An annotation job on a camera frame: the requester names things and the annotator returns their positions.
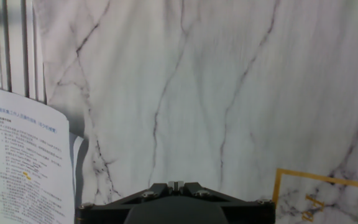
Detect marble pink black tablecloth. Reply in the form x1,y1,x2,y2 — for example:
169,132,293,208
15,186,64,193
32,0,358,224

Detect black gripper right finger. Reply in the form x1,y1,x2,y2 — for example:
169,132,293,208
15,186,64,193
176,180,275,224

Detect printed paper sheet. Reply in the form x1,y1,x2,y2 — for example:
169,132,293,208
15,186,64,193
69,132,85,200
0,84,76,224

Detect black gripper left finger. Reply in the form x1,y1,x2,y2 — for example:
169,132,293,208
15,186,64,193
75,180,177,224

